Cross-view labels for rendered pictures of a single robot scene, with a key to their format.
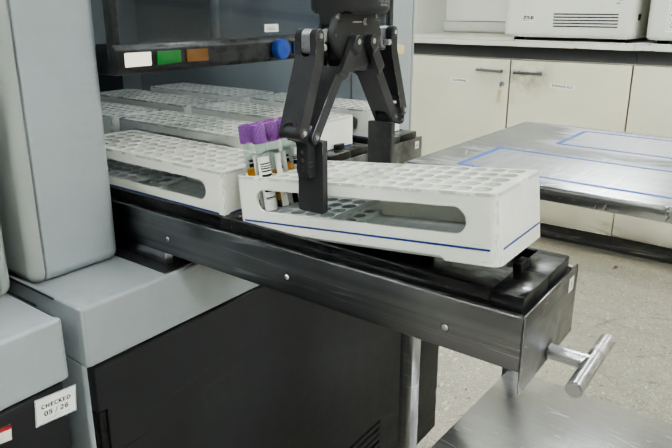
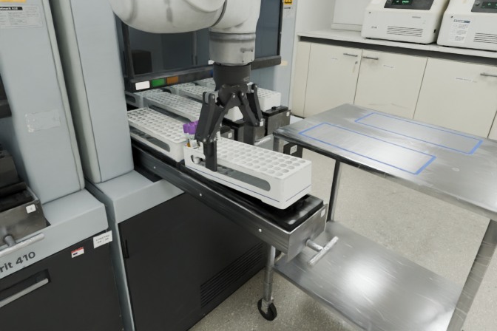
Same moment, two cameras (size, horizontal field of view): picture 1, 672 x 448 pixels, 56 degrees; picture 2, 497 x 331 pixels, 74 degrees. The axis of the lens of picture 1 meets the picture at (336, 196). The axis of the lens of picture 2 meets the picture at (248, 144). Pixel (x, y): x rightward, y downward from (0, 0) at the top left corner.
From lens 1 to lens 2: 19 cm
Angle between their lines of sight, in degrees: 9
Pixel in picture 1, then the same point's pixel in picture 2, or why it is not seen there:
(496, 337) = (279, 239)
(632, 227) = not seen: hidden behind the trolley
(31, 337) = (91, 212)
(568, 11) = (396, 25)
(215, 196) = (174, 152)
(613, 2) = (421, 22)
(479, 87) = (345, 63)
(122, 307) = (132, 198)
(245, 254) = (184, 181)
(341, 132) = not seen: hidden behind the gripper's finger
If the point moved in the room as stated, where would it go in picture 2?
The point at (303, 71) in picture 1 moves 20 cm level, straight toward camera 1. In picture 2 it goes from (205, 111) to (180, 157)
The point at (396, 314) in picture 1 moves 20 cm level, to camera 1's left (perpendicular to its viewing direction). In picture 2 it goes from (242, 220) to (146, 212)
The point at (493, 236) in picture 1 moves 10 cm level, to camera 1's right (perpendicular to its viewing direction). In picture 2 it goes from (280, 196) to (336, 200)
